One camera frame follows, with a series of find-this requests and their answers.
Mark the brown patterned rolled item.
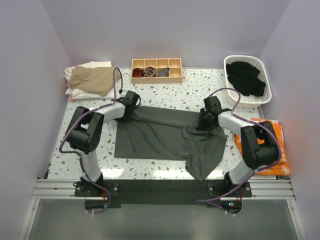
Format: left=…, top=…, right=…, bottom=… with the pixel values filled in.
left=144, top=66, right=157, bottom=78

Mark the purple cable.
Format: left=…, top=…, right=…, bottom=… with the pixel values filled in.
left=195, top=87, right=282, bottom=214
left=58, top=66, right=126, bottom=215

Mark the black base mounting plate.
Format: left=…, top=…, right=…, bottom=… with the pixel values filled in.
left=74, top=178, right=253, bottom=210

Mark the beige folded shirt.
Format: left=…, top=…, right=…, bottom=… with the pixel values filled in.
left=67, top=65, right=115, bottom=97

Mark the dark grey t-shirt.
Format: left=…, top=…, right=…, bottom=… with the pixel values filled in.
left=114, top=106, right=227, bottom=182

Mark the orange tie-dye folded shirt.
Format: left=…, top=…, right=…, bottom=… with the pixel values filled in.
left=232, top=118, right=292, bottom=176

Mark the wooden compartment tray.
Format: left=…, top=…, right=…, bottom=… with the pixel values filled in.
left=130, top=58, right=183, bottom=84

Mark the aluminium rail frame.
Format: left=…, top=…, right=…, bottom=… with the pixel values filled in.
left=19, top=177, right=307, bottom=240

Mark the orange black rolled item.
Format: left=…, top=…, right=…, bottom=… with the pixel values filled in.
left=132, top=67, right=144, bottom=78

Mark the black garment in basket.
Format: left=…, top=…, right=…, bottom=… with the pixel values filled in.
left=226, top=61, right=266, bottom=97

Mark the white folded shirt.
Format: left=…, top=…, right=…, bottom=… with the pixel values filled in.
left=64, top=61, right=114, bottom=102

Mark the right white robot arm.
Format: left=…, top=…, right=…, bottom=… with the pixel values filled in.
left=196, top=96, right=282, bottom=197

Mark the white perforated laundry basket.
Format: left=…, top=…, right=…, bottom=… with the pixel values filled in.
left=223, top=55, right=272, bottom=108

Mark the dark grey folded item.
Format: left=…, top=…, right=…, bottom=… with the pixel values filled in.
left=157, top=67, right=170, bottom=78

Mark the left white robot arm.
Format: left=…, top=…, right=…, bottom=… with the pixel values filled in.
left=59, top=91, right=141, bottom=196

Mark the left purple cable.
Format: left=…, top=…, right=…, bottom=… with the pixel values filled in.
left=58, top=66, right=126, bottom=215

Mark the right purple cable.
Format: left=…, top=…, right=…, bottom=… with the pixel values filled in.
left=195, top=87, right=282, bottom=214

